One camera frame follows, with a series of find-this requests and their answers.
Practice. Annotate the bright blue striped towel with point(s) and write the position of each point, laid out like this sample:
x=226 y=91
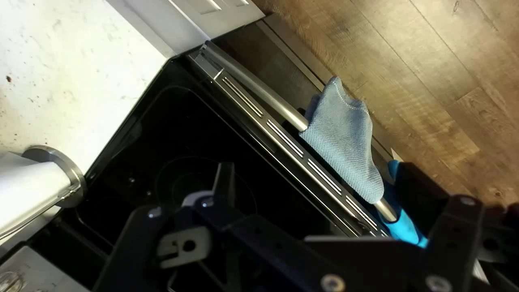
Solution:
x=403 y=227

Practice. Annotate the light blue towel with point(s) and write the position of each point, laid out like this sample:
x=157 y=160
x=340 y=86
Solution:
x=340 y=130

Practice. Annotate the white left base cabinet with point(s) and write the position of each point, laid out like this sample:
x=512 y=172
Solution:
x=176 y=26

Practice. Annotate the black glass-top stove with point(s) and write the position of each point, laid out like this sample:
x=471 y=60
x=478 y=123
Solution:
x=191 y=118

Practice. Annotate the paper towel roll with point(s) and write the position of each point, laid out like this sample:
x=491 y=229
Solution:
x=35 y=180

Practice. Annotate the steel oven door handle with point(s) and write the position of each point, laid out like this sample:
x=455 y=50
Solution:
x=262 y=89

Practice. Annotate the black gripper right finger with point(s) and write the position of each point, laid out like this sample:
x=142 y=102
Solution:
x=471 y=248

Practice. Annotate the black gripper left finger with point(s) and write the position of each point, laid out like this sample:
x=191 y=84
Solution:
x=158 y=237

